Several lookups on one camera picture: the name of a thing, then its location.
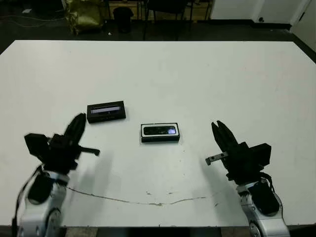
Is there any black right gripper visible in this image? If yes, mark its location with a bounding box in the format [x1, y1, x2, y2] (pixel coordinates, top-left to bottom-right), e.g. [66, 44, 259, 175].
[205, 120, 264, 186]

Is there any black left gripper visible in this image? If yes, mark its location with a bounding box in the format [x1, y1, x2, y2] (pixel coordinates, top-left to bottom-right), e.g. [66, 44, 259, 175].
[41, 113, 101, 173]

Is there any black box lid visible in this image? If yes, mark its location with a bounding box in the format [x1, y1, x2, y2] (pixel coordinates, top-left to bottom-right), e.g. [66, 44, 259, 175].
[86, 100, 127, 123]

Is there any small black camera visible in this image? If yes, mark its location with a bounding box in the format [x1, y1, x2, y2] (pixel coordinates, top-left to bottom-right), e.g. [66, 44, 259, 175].
[144, 125, 176, 136]

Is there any black box base white insert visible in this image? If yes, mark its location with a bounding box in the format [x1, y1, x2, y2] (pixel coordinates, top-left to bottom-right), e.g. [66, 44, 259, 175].
[140, 122, 180, 144]

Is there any crumpled shiny plastic bag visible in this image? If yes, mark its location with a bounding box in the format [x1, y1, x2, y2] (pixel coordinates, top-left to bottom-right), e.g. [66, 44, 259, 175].
[64, 0, 104, 35]

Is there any black waste bin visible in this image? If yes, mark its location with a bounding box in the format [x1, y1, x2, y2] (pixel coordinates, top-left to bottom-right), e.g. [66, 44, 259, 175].
[113, 6, 134, 34]

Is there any black office chair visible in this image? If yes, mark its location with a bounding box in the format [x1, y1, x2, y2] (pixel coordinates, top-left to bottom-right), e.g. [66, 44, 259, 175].
[143, 0, 196, 41]

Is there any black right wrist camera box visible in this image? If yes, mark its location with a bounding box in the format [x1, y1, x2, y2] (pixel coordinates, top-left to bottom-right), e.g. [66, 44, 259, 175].
[248, 142, 272, 171]

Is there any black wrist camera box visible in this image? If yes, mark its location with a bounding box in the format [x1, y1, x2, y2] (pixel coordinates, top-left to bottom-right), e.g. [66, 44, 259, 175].
[24, 133, 50, 163]
[248, 142, 272, 171]

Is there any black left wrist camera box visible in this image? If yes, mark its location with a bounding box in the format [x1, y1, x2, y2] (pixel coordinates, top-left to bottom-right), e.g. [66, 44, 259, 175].
[24, 133, 50, 163]

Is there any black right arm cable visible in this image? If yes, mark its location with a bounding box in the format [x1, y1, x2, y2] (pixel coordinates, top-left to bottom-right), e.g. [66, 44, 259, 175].
[261, 172, 277, 194]

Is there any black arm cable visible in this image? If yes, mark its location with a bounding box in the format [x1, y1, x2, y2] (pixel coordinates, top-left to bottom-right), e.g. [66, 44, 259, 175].
[11, 165, 43, 237]
[261, 172, 277, 194]

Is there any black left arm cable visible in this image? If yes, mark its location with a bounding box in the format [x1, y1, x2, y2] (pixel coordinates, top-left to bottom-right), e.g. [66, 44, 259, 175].
[11, 165, 43, 237]

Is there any thin pale floor cable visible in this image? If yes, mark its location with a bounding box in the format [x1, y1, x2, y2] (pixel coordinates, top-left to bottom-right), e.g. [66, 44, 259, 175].
[0, 14, 67, 25]

